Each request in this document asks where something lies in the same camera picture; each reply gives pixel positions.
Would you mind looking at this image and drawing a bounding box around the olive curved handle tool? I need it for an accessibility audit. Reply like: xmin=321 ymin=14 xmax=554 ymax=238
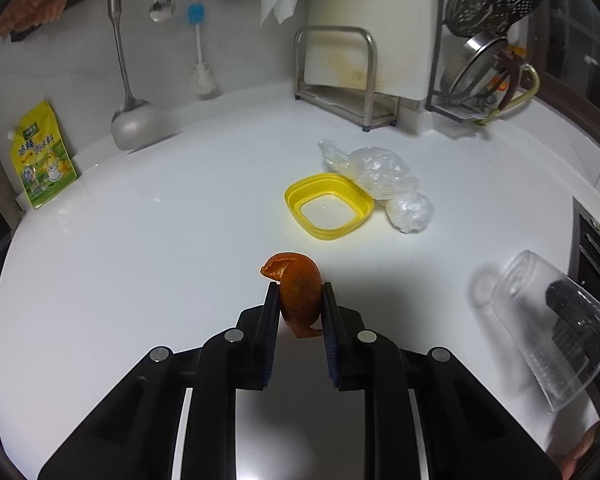
xmin=480 ymin=45 xmax=541 ymax=126

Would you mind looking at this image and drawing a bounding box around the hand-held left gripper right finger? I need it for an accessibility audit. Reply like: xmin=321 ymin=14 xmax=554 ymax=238
xmin=322 ymin=282 xmax=564 ymax=480

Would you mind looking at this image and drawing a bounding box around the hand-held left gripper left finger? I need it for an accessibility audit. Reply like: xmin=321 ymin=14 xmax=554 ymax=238
xmin=37 ymin=282 xmax=281 ymax=480

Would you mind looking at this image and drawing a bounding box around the clear plastic bag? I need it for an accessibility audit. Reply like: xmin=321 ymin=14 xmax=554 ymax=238
xmin=317 ymin=138 xmax=435 ymax=235

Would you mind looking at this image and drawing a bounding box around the yellow seasoning pouch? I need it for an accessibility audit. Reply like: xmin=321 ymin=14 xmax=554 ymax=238
xmin=7 ymin=101 xmax=78 ymax=210

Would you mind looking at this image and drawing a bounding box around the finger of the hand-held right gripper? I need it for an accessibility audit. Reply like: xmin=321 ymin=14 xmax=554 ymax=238
xmin=544 ymin=281 xmax=600 ymax=361

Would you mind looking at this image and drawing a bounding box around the black kitchen sink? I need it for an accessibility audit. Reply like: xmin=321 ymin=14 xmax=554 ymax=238
xmin=572 ymin=197 xmax=600 ymax=321

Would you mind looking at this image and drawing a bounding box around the white cutting board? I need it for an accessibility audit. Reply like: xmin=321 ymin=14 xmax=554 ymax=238
xmin=300 ymin=0 xmax=448 ymax=103

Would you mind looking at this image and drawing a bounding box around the yellow plastic lid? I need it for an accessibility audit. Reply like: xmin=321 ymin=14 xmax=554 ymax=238
xmin=285 ymin=172 xmax=375 ymax=242

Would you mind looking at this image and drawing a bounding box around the person's right hand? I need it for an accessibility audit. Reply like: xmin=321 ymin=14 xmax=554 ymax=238
xmin=561 ymin=422 xmax=600 ymax=479

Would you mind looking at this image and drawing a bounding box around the clear plastic cup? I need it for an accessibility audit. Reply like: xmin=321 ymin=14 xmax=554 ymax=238
xmin=469 ymin=250 xmax=600 ymax=413

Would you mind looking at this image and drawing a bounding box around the metal cutting board rack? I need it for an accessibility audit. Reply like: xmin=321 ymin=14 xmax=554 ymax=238
xmin=293 ymin=26 xmax=401 ymax=132

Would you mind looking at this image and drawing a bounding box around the blue and white brush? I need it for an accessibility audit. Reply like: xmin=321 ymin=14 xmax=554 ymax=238
xmin=186 ymin=4 xmax=217 ymax=97

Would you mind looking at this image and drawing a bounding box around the orange peel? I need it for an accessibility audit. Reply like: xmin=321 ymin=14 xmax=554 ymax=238
xmin=259 ymin=252 xmax=325 ymax=341

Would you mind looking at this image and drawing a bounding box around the metal dish rack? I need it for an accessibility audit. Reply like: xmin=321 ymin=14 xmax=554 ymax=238
xmin=425 ymin=0 xmax=556 ymax=121

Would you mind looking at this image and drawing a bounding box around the metal ladle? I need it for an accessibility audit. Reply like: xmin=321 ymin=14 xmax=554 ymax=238
xmin=107 ymin=0 xmax=162 ymax=151

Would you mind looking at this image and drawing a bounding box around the dark window frame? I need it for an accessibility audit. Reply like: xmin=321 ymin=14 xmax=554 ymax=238
xmin=530 ymin=0 xmax=600 ymax=111

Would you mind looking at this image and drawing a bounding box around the metal pot lid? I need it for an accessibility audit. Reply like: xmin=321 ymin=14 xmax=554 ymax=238
xmin=447 ymin=30 xmax=511 ymax=98

